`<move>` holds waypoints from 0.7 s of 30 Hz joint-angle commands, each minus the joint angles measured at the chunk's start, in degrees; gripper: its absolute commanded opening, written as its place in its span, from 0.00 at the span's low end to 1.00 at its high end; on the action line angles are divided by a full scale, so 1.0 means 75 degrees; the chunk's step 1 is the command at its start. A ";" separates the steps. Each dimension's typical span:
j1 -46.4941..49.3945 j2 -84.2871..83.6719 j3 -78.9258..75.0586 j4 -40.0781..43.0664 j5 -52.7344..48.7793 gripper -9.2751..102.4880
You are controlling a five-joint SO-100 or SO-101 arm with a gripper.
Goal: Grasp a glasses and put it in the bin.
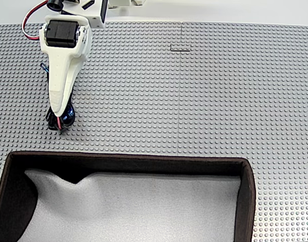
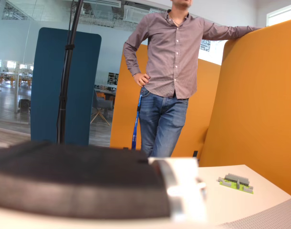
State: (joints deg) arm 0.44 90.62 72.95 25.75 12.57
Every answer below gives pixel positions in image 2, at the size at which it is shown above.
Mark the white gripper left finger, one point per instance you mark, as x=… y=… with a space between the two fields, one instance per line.
x=64 y=223

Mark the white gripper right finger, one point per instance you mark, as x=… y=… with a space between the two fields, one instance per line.
x=183 y=171

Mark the black bin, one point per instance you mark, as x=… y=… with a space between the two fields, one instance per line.
x=24 y=105

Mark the person's right hand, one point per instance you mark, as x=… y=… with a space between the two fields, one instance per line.
x=142 y=80

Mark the grey green brick model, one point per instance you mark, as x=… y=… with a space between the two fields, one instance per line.
x=236 y=182

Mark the tall orange partition panel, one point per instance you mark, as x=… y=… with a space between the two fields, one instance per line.
x=255 y=107

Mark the grey studded baseplate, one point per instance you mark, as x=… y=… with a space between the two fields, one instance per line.
x=274 y=217

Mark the grey office chair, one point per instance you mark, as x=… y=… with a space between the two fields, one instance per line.
x=102 y=102

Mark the person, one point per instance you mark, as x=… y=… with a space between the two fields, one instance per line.
x=171 y=59

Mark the blue partition panel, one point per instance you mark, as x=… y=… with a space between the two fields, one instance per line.
x=47 y=95

